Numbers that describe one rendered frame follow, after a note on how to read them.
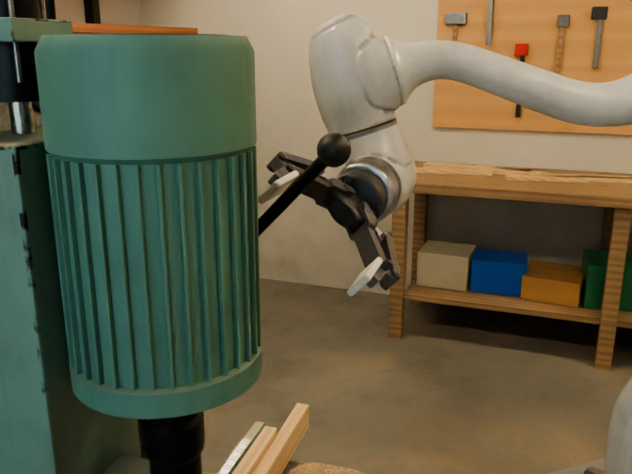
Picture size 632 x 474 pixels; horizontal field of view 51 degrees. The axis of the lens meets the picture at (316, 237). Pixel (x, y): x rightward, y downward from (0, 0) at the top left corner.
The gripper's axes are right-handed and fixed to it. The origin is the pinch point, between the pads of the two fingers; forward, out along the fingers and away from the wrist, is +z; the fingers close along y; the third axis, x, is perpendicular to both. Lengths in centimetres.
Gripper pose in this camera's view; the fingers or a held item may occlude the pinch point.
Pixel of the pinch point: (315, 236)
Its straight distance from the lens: 70.8
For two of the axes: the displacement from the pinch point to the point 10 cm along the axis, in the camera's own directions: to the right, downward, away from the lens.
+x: 6.6, -6.4, -4.0
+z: -2.9, 2.7, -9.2
